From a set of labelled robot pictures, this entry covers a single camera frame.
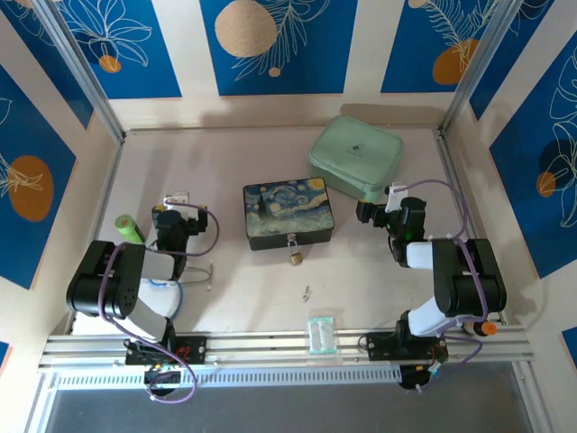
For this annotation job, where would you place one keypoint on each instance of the small brass padlock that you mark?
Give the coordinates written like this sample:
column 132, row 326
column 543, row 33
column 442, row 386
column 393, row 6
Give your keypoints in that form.
column 296, row 258

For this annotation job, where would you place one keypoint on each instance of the small silver key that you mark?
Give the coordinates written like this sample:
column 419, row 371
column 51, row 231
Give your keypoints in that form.
column 307, row 293

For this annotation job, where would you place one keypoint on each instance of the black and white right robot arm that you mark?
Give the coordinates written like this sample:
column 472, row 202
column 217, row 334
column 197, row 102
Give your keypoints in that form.
column 469, row 275

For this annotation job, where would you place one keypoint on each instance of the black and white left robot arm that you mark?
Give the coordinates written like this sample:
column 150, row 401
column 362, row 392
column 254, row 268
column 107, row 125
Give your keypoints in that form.
column 117, row 279

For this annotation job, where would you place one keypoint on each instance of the green tape roll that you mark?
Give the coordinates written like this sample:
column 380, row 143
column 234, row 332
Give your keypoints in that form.
column 128, row 227

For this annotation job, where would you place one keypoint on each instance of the mint green zip pouch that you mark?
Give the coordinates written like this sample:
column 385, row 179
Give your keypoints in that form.
column 356, row 155

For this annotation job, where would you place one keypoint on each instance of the starry night painted tin box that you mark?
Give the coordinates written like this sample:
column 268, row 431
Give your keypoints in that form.
column 288, row 207

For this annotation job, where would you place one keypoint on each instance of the clear plastic packet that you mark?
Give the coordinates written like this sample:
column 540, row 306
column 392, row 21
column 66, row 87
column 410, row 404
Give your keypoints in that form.
column 321, row 336

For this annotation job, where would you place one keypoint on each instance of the black left controller board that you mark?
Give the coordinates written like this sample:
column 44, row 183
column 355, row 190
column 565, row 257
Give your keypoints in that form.
column 160, row 378

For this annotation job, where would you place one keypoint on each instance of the black controller board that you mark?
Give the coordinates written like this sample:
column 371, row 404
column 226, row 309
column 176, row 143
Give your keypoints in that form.
column 417, row 378
column 160, row 378

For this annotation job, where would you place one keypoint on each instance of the black right controller board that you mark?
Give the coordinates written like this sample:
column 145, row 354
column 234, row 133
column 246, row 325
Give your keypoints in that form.
column 417, row 378

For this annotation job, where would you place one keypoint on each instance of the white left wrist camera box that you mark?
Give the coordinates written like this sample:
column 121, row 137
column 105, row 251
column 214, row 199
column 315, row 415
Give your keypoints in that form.
column 176, row 198

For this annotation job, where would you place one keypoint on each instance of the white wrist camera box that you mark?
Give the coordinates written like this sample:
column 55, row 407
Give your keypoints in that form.
column 394, row 196
column 176, row 198

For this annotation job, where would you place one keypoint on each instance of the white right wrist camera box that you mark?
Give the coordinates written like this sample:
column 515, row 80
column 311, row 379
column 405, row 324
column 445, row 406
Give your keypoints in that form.
column 394, row 196

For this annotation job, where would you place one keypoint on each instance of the aluminium table side rail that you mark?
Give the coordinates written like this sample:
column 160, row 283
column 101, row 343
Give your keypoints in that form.
column 457, row 189
column 101, row 216

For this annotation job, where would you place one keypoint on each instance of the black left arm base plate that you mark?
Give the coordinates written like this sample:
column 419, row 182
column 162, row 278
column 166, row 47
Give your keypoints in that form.
column 194, row 349

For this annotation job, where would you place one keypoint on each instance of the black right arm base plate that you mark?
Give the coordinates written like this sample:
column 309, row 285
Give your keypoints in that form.
column 383, row 345

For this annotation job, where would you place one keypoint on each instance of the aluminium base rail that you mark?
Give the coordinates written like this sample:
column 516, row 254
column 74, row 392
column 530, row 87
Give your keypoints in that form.
column 270, row 345

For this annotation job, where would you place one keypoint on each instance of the aluminium frame post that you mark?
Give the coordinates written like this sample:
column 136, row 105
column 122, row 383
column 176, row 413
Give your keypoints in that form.
column 478, row 67
column 76, row 67

